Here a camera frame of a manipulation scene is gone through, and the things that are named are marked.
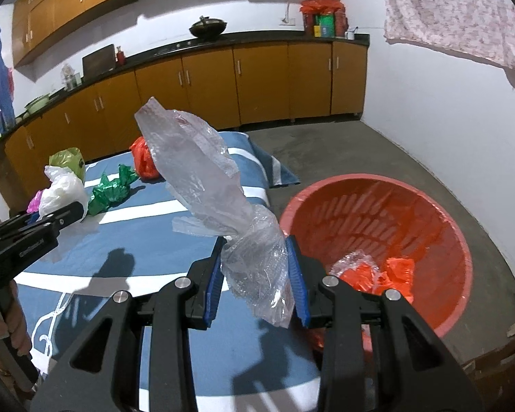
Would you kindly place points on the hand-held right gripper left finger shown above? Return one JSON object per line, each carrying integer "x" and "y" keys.
{"x": 213, "y": 287}

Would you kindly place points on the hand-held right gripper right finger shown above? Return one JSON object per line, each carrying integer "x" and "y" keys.
{"x": 299, "y": 292}

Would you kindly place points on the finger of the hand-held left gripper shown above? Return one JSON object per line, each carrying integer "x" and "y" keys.
{"x": 68, "y": 213}

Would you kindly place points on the white plastic bag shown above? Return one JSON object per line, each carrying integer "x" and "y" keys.
{"x": 62, "y": 189}

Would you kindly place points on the small bubble wrap sheet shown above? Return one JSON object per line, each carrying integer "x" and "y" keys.
{"x": 257, "y": 274}

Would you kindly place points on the large bubble wrap sheet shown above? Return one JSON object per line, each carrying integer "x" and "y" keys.
{"x": 352, "y": 264}

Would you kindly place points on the orange plastic bag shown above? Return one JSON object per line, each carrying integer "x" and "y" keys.
{"x": 360, "y": 279}
{"x": 397, "y": 274}

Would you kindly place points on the red plastic basket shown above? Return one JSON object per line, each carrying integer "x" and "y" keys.
{"x": 369, "y": 206}

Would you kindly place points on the clear plastic bag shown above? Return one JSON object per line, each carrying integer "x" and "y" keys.
{"x": 189, "y": 158}

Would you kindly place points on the person's left hand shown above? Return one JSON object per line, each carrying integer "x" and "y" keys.
{"x": 21, "y": 330}

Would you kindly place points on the pink plastic bag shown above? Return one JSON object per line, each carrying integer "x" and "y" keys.
{"x": 34, "y": 202}

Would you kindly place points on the shiny green plastic bag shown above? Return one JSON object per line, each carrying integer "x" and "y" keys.
{"x": 111, "y": 191}

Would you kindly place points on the olive green plastic bag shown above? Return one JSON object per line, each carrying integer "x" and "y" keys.
{"x": 68, "y": 158}

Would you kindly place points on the blue striped blanket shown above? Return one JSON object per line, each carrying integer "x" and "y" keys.
{"x": 154, "y": 240}

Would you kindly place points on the red plastic bag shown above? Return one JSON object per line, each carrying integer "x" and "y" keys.
{"x": 143, "y": 161}

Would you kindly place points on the pale green pot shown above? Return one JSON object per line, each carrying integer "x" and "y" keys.
{"x": 37, "y": 104}

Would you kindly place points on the glass jar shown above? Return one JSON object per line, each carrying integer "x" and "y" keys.
{"x": 71, "y": 79}

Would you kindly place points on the dark cutting board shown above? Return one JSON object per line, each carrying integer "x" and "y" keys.
{"x": 98, "y": 60}

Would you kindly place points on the red bottle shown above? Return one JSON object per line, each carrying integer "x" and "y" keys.
{"x": 120, "y": 56}

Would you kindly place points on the wooden base cabinets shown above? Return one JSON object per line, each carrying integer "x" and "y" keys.
{"x": 261, "y": 81}

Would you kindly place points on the brown wooden chair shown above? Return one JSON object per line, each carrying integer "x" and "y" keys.
{"x": 506, "y": 373}

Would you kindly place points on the black wok with lid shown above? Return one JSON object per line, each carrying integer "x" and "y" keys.
{"x": 208, "y": 30}

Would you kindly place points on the black kitchen countertop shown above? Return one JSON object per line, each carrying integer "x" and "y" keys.
{"x": 249, "y": 38}

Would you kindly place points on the yellow box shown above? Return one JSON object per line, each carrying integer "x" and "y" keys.
{"x": 316, "y": 31}

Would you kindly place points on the white mug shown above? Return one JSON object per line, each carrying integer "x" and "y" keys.
{"x": 349, "y": 35}

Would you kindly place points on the green box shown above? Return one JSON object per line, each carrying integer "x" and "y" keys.
{"x": 327, "y": 23}

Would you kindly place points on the red bags on jars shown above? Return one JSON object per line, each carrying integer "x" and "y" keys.
{"x": 322, "y": 6}

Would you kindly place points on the pink floral sheet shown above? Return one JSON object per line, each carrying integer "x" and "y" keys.
{"x": 446, "y": 8}

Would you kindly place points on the wooden wall cabinets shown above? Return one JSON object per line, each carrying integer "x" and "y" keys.
{"x": 60, "y": 8}

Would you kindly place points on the white wall socket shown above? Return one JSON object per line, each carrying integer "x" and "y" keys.
{"x": 288, "y": 21}

